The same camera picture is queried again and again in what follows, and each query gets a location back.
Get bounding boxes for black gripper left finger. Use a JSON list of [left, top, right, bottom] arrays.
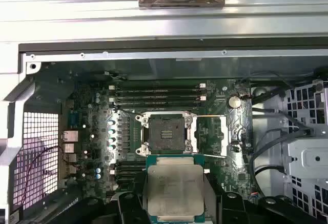
[[76, 171, 152, 224]]

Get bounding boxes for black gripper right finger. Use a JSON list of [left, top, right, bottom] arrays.
[[201, 171, 320, 224]]

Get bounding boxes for silver CPU with green edge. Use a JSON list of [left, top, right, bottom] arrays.
[[145, 154, 206, 223]]

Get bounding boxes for thin metal locking lever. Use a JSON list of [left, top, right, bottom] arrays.
[[191, 114, 226, 119], [191, 152, 227, 159]]

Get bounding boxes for green motherboard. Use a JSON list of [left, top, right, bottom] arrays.
[[60, 77, 254, 204]]

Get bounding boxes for silver rear port block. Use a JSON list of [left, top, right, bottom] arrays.
[[62, 130, 79, 143]]

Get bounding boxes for perforated metal drive cage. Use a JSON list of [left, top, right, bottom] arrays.
[[252, 79, 328, 221]]

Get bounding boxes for blue rear port connector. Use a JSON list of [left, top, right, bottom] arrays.
[[67, 110, 79, 128]]

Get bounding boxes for round silver coin battery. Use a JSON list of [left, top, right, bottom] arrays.
[[229, 95, 242, 109]]

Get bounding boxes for black open PC case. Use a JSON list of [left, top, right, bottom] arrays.
[[0, 37, 328, 224]]

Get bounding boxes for black cable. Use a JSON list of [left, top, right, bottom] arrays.
[[249, 128, 292, 200], [252, 107, 315, 135]]

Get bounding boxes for CPU socket with metal frame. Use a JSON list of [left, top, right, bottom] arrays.
[[135, 110, 196, 157]]

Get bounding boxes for thin red and black wire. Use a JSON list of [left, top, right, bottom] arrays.
[[19, 146, 65, 206]]

